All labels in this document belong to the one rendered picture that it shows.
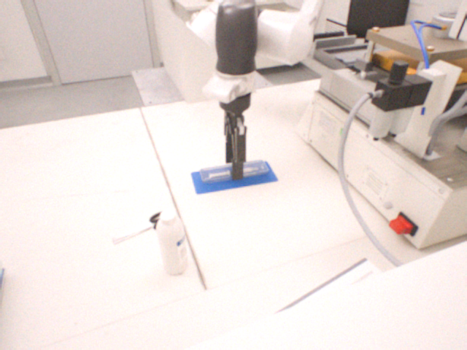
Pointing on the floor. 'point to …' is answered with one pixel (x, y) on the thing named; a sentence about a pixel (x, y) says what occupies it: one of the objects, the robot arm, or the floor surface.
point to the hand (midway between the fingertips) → (233, 162)
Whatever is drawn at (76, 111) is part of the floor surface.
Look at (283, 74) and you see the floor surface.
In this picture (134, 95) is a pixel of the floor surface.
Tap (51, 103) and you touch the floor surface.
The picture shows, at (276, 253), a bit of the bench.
